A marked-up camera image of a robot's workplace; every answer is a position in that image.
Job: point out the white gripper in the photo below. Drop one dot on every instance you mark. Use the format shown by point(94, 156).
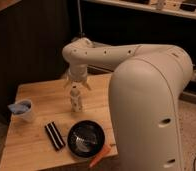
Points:
point(77, 76)

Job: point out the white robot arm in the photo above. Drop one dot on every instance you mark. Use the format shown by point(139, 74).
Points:
point(144, 89)

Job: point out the metal pole with base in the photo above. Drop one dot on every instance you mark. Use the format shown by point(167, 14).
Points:
point(81, 32)

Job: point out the wooden table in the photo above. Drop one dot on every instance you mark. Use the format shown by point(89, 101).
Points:
point(27, 146)

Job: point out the black bowl with metal inside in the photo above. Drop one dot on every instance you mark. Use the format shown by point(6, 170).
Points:
point(86, 138)

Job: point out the black striped rectangular block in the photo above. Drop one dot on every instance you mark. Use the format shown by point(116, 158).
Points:
point(54, 136)

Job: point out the blue cloth in cup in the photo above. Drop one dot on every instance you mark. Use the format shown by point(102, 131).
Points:
point(19, 108)

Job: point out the orange carrot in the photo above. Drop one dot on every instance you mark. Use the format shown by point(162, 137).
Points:
point(105, 152)

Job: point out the wooden shelf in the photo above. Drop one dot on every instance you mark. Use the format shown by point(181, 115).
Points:
point(157, 7)

